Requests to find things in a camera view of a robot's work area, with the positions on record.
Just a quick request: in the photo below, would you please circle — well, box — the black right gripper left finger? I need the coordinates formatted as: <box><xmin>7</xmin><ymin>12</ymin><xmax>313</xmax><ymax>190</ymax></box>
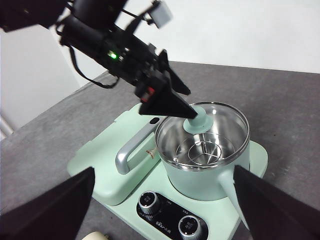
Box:
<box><xmin>0</xmin><ymin>166</ymin><xmax>96</xmax><ymax>240</ymax></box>

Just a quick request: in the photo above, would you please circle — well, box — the mint green breakfast machine base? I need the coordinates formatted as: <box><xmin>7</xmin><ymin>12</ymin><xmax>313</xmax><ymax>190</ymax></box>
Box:
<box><xmin>67</xmin><ymin>102</ymin><xmax>270</xmax><ymax>240</ymax></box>

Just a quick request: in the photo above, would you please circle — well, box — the metal wire steaming rack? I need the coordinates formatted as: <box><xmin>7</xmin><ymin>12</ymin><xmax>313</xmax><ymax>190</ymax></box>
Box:
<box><xmin>174</xmin><ymin>132</ymin><xmax>224</xmax><ymax>166</ymax></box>

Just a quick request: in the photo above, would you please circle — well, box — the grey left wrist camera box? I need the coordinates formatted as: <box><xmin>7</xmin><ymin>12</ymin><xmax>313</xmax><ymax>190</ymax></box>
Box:
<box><xmin>149</xmin><ymin>0</ymin><xmax>174</xmax><ymax>29</ymax></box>

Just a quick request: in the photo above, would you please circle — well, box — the mint green griddle cover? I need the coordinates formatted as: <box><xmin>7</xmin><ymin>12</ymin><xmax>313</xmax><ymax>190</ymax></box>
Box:
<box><xmin>67</xmin><ymin>102</ymin><xmax>166</xmax><ymax>207</ymax></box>

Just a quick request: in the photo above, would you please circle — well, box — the silver griddle cover handle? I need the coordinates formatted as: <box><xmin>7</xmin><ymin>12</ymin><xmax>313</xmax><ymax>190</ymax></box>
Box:
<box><xmin>115</xmin><ymin>124</ymin><xmax>158</xmax><ymax>175</ymax></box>

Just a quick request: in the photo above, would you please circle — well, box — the glass pot lid green knob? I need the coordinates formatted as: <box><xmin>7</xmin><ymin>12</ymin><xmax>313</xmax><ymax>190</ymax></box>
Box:
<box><xmin>154</xmin><ymin>101</ymin><xmax>251</xmax><ymax>169</ymax></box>

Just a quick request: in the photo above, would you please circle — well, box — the black control panel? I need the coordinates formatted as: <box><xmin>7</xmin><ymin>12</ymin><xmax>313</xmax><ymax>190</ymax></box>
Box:
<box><xmin>136</xmin><ymin>191</ymin><xmax>209</xmax><ymax>240</ymax></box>

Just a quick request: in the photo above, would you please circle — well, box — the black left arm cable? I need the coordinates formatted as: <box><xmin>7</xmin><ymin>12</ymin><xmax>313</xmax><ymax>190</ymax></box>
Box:
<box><xmin>68</xmin><ymin>46</ymin><xmax>121</xmax><ymax>89</ymax></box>

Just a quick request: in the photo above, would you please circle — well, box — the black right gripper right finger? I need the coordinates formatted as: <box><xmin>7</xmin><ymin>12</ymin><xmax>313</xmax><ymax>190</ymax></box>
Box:
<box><xmin>232</xmin><ymin>165</ymin><xmax>320</xmax><ymax>240</ymax></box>

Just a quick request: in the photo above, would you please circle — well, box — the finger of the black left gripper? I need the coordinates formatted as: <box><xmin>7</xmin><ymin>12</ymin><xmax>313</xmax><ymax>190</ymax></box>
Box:
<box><xmin>159</xmin><ymin>49</ymin><xmax>193</xmax><ymax>96</ymax></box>
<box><xmin>138</xmin><ymin>75</ymin><xmax>199</xmax><ymax>120</ymax></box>

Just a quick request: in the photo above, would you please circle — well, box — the mint green pot with handle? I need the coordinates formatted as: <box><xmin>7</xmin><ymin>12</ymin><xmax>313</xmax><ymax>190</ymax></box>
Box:
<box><xmin>154</xmin><ymin>101</ymin><xmax>251</xmax><ymax>231</ymax></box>

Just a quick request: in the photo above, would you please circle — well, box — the plain white steamed bun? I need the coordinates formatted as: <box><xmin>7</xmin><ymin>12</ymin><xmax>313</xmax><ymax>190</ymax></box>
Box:
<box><xmin>83</xmin><ymin>231</ymin><xmax>111</xmax><ymax>240</ymax></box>

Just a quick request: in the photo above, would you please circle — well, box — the silver control knob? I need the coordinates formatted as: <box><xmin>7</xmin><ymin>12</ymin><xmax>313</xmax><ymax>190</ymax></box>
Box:
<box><xmin>138</xmin><ymin>191</ymin><xmax>160</xmax><ymax>214</ymax></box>
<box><xmin>178</xmin><ymin>215</ymin><xmax>201</xmax><ymax>239</ymax></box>

